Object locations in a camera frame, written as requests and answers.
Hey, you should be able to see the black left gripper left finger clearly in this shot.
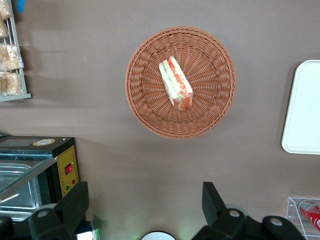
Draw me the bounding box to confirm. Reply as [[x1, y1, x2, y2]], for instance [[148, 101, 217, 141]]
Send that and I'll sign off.
[[27, 181, 90, 240]]

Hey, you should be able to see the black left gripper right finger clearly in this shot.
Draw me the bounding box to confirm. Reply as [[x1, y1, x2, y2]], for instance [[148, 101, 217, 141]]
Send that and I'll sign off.
[[192, 181, 256, 240]]

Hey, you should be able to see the triangle sandwich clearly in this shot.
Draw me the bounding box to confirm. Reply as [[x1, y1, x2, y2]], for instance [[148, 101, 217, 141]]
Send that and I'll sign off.
[[158, 56, 195, 113]]

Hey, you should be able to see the cream plastic tray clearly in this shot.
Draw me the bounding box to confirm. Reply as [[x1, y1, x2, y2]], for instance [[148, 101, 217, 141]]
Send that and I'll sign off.
[[281, 59, 320, 155]]

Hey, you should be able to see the brown round wicker basket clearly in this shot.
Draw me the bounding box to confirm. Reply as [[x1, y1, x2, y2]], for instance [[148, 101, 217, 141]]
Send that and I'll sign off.
[[124, 26, 238, 140]]

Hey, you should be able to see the thin wooden stick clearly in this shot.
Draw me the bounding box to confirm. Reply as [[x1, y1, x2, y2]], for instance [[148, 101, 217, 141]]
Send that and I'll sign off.
[[0, 193, 20, 203]]

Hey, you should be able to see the clear acrylic bottle rack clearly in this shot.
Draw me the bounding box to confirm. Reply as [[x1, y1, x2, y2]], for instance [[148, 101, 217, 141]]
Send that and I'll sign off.
[[284, 196, 320, 238]]

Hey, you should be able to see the black food warmer yellow panel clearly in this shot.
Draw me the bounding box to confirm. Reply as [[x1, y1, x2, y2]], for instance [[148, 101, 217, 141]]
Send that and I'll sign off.
[[0, 129, 101, 240]]

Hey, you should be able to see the red soda bottle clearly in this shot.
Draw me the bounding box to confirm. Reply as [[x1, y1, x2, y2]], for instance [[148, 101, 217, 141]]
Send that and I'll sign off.
[[298, 202, 320, 233]]

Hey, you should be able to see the clear bag of puffed snacks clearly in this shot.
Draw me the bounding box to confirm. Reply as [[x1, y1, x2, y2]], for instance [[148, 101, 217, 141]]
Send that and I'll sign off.
[[0, 71, 24, 97], [0, 43, 25, 72], [0, 19, 11, 39], [0, 0, 14, 20]]

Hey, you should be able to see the grey wire snack rack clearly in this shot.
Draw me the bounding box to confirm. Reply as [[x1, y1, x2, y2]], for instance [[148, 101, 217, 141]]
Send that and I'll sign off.
[[0, 0, 33, 103]]

